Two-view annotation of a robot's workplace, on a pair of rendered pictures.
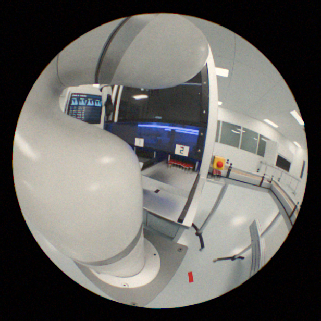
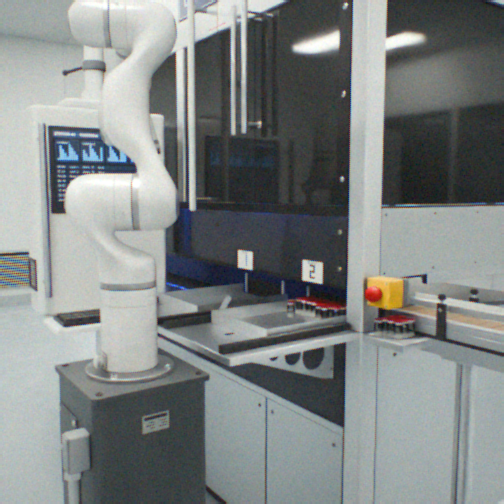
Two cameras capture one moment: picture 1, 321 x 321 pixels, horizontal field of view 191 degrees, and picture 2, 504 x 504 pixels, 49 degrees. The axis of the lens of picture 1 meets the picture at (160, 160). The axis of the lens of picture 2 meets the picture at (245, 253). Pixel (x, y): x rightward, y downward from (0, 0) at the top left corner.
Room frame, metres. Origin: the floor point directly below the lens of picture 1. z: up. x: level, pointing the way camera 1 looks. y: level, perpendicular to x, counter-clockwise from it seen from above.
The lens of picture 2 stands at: (-0.84, -0.73, 1.24)
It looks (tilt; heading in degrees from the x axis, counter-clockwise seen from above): 6 degrees down; 30
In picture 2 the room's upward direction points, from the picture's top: straight up
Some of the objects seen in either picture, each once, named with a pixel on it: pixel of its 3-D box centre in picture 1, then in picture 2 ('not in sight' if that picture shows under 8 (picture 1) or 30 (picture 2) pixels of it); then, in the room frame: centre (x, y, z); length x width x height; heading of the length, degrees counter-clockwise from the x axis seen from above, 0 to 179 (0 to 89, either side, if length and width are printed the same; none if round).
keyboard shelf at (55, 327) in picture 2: not in sight; (110, 317); (0.63, 0.68, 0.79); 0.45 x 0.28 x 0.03; 152
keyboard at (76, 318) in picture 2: not in sight; (115, 313); (0.60, 0.63, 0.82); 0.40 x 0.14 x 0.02; 152
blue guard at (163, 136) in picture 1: (107, 131); (177, 231); (0.97, 0.63, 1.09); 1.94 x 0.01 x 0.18; 64
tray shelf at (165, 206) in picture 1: (142, 172); (233, 318); (0.54, 0.10, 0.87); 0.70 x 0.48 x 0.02; 64
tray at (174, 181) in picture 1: (173, 173); (287, 317); (0.52, -0.09, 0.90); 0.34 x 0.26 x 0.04; 154
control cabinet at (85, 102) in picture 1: (81, 122); (97, 206); (0.73, 0.83, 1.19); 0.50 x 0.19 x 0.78; 152
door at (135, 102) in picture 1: (130, 89); (217, 119); (0.85, 0.35, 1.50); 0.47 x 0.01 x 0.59; 64
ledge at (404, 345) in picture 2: (215, 178); (400, 339); (0.55, -0.39, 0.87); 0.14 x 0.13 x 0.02; 154
